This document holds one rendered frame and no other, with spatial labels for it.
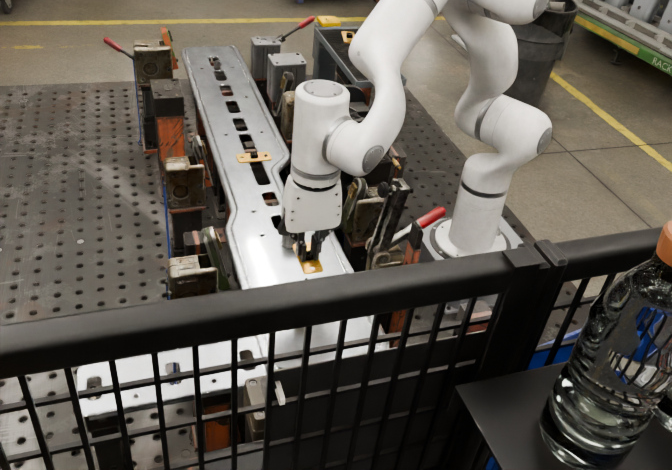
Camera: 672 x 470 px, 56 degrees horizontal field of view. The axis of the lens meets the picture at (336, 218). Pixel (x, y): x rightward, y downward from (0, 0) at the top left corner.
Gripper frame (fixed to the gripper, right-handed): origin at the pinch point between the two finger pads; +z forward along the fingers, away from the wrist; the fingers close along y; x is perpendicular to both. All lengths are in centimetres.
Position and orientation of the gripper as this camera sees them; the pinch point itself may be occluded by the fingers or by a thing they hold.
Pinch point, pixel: (308, 247)
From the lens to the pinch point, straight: 115.7
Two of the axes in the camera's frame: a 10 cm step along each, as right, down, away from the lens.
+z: -1.0, 8.0, 6.0
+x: 3.1, 5.9, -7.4
